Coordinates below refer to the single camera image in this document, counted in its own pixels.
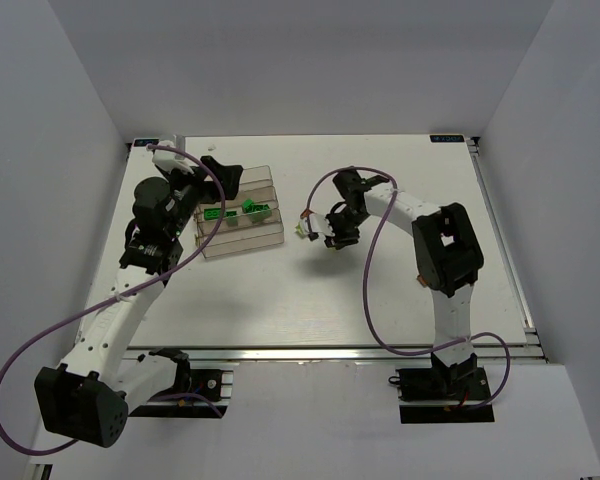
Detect green 2x4 lego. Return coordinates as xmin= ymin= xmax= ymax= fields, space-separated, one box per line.
xmin=203 ymin=208 xmax=223 ymax=221

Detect dark green lego block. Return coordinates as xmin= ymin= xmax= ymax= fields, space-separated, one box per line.
xmin=249 ymin=204 xmax=272 ymax=224

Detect dark green 2x2 lego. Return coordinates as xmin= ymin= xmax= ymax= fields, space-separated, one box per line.
xmin=242 ymin=199 xmax=254 ymax=213

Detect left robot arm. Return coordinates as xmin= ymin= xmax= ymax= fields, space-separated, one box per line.
xmin=34 ymin=152 xmax=243 ymax=447

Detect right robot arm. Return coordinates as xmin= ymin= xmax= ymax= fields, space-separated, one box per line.
xmin=322 ymin=168 xmax=484 ymax=379

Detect table corner label left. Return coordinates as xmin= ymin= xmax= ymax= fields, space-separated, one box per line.
xmin=133 ymin=138 xmax=158 ymax=147

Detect table corner label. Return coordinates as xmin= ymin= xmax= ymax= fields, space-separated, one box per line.
xmin=133 ymin=138 xmax=158 ymax=147
xmin=429 ymin=134 xmax=465 ymax=143

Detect table corner label right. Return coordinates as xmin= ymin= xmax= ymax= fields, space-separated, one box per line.
xmin=429 ymin=134 xmax=465 ymax=143

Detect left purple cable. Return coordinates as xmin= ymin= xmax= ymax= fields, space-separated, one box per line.
xmin=0 ymin=143 xmax=227 ymax=456

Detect purple cable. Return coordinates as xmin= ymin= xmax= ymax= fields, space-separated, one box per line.
xmin=0 ymin=143 xmax=227 ymax=456
xmin=304 ymin=166 xmax=512 ymax=411

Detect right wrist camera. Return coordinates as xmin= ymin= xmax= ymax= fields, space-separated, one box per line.
xmin=299 ymin=210 xmax=334 ymax=241

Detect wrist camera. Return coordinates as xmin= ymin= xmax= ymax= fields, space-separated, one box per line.
xmin=147 ymin=134 xmax=193 ymax=174
xmin=299 ymin=210 xmax=334 ymax=241

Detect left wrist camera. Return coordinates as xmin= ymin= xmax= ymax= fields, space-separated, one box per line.
xmin=147 ymin=134 xmax=193 ymax=174

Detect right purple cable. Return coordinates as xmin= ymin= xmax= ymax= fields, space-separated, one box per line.
xmin=304 ymin=166 xmax=512 ymax=411

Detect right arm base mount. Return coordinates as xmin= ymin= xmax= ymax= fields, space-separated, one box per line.
xmin=388 ymin=367 xmax=495 ymax=425

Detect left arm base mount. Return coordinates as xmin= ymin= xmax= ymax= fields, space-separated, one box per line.
xmin=116 ymin=348 xmax=233 ymax=419

